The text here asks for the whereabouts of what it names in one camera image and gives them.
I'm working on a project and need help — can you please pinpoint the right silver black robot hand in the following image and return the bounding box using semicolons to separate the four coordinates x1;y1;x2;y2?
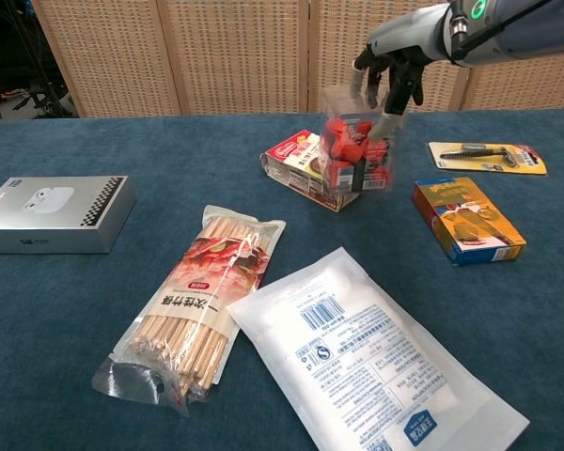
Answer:
351;4;452;142

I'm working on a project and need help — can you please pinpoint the clear box of red clips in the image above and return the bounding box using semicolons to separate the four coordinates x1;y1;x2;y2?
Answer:
320;84;399;194

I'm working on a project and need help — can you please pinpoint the red white cake box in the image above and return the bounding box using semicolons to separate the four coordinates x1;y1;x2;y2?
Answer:
261;129;361;212

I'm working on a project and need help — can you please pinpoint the orange blue snack box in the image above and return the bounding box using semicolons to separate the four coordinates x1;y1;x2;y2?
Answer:
412;176;528;268

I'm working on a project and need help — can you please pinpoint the silver earbuds box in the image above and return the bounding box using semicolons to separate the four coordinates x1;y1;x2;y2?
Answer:
0;176;137;256

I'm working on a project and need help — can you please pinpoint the yellow razor blister pack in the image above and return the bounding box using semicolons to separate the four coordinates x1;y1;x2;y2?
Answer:
426;140;549;177

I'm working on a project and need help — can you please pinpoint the wicker folding screen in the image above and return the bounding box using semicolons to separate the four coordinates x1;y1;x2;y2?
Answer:
30;0;564;118

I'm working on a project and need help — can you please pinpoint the white plastic pouch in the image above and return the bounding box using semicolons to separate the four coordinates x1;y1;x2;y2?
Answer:
226;247;531;451

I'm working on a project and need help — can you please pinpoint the bamboo chopsticks plastic pack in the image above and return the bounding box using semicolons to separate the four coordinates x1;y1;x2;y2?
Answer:
91;204;287;418

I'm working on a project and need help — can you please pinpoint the black tripod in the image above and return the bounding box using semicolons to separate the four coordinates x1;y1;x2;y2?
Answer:
8;0;79;119

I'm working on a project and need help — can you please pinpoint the blue felt table cover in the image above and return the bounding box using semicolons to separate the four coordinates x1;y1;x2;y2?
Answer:
0;107;564;451

